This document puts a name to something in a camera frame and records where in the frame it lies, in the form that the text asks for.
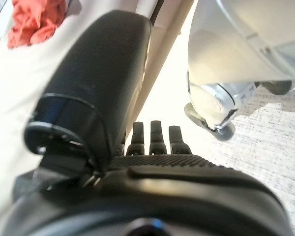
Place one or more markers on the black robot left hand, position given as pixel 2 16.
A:
pixel 108 73

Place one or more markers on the orange garment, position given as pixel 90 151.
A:
pixel 32 22

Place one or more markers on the grey streaked rug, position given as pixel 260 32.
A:
pixel 273 147

